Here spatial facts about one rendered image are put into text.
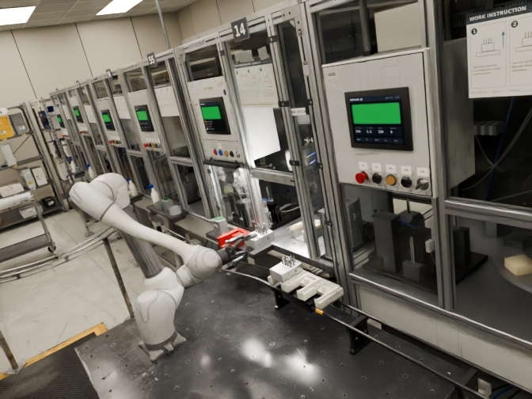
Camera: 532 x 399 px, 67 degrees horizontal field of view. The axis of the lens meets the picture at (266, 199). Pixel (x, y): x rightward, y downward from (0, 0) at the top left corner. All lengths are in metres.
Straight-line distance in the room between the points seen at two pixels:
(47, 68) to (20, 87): 0.62
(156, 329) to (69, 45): 7.93
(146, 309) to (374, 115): 1.29
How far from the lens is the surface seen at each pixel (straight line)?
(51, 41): 9.35
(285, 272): 1.90
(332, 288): 1.84
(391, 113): 1.36
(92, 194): 1.87
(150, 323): 1.98
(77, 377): 3.44
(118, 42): 9.68
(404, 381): 1.68
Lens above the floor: 1.86
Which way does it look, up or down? 19 degrees down
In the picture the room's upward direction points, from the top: 12 degrees counter-clockwise
